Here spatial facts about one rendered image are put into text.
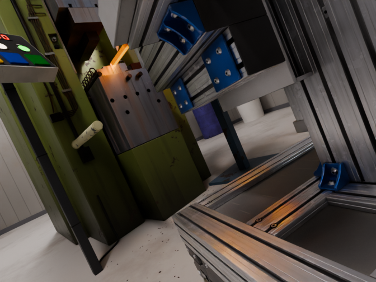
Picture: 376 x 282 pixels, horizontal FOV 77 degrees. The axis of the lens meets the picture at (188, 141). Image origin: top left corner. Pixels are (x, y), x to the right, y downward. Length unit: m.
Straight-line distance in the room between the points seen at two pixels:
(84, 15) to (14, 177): 4.06
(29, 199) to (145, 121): 4.08
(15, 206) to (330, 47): 5.26
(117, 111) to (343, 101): 1.16
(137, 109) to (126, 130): 0.15
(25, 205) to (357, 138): 5.19
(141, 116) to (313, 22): 1.14
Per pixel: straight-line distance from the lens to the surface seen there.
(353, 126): 0.53
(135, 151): 1.40
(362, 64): 0.49
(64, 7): 1.71
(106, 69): 1.57
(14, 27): 1.74
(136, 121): 1.45
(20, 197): 5.34
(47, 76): 1.32
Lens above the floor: 0.47
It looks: 4 degrees down
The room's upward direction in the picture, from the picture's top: 24 degrees counter-clockwise
